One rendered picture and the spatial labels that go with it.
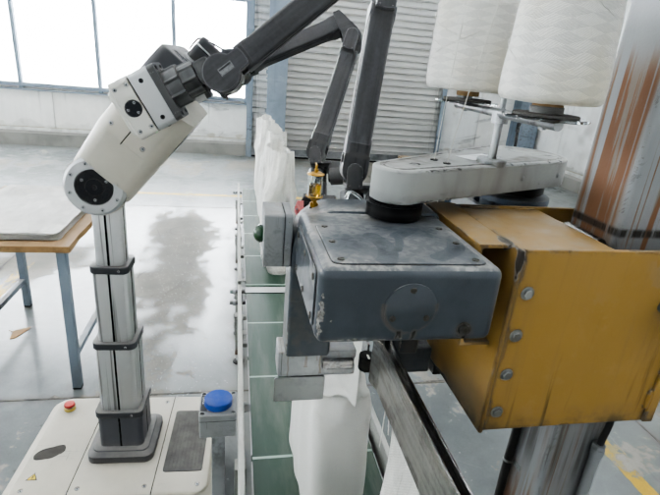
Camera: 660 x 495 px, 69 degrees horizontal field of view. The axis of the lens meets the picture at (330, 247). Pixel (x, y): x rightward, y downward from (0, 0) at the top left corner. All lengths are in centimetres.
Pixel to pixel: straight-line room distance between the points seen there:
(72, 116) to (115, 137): 742
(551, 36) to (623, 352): 50
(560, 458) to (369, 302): 62
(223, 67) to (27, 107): 789
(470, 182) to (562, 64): 24
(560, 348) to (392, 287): 34
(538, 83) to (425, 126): 819
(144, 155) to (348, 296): 82
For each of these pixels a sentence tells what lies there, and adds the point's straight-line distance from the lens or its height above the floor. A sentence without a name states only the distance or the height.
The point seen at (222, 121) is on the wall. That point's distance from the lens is 834.
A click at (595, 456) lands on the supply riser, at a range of 111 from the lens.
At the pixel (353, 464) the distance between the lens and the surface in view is 131.
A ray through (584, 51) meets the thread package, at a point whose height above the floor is 160.
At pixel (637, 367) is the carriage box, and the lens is 95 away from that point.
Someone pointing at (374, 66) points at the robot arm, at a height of 156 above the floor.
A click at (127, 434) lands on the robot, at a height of 35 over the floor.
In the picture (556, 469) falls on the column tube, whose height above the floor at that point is 86.
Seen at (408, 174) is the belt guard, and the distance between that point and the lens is 73.
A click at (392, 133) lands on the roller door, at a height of 53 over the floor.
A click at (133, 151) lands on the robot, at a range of 128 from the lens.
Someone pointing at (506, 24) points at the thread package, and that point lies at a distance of 94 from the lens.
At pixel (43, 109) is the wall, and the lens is 882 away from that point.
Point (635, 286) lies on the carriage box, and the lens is 86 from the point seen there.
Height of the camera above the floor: 155
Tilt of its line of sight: 21 degrees down
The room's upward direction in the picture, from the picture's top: 5 degrees clockwise
